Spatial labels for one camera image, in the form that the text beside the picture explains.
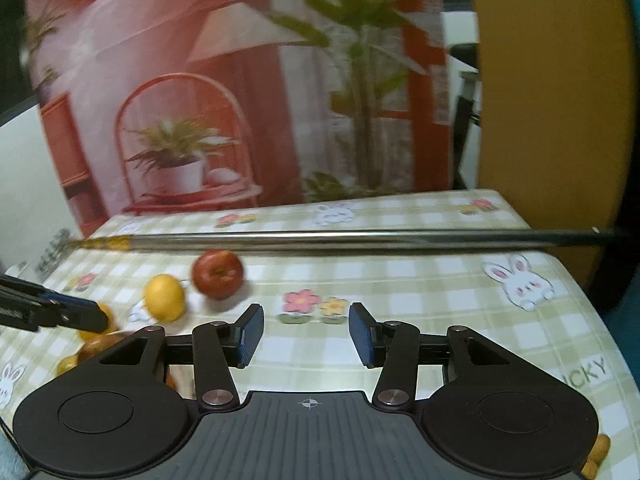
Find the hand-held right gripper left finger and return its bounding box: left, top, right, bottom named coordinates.
left=97, top=302, right=266, bottom=409

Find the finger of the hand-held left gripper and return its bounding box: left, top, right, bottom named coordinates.
left=37, top=307, right=113, bottom=333
left=0, top=274, right=99, bottom=312

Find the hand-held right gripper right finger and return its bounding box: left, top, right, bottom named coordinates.
left=348, top=302, right=518, bottom=409

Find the large yellow orange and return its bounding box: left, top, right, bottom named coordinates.
left=77, top=301, right=119, bottom=342

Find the brown pomegranate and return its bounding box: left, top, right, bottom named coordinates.
left=77, top=332, right=132, bottom=364

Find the grey metal fixture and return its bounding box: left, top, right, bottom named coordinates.
left=36, top=229, right=75, bottom=273

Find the red apple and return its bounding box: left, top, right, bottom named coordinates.
left=191, top=250, right=246, bottom=301

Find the yellow lemon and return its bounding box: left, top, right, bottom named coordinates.
left=143, top=274, right=187, bottom=323

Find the checked rabbit print tablecloth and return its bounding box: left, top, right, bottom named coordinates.
left=0, top=189, right=637, bottom=480

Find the metal rod with gold tape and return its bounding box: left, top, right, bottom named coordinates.
left=65, top=227, right=617, bottom=255

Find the black metal stand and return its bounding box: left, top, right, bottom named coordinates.
left=447, top=42, right=482, bottom=191

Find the yellow board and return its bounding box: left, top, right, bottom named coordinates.
left=465, top=0, right=635, bottom=281

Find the printed plant wall poster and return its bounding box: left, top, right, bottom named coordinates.
left=22, top=0, right=458, bottom=233

